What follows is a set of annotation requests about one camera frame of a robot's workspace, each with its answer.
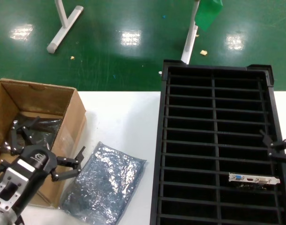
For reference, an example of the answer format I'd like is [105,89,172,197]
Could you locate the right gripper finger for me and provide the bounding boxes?
[259,129,286,165]

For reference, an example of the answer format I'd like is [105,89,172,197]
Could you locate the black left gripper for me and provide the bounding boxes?
[8,115,86,216]

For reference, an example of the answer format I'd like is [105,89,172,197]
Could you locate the graphics card with metal bracket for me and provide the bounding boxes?
[228,172,281,191]

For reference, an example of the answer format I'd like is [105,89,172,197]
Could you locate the grey antistatic bag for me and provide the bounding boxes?
[59,141,147,225]

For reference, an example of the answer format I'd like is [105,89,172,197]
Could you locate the bagged graphics card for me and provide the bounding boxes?
[10,118,63,151]

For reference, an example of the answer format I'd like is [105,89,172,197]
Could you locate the brown cardboard box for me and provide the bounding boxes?
[0,78,87,210]

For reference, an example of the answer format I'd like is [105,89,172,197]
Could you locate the black slotted container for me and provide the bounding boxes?
[150,60,286,225]

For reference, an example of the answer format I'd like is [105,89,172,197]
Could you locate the white T-foot table leg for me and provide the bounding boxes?
[180,0,200,64]
[46,0,84,54]

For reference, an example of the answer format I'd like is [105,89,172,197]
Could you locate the green tablecloth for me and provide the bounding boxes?
[194,0,224,31]

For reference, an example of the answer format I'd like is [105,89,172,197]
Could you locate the wrist camera on silver bracket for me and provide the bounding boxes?
[0,159,38,213]

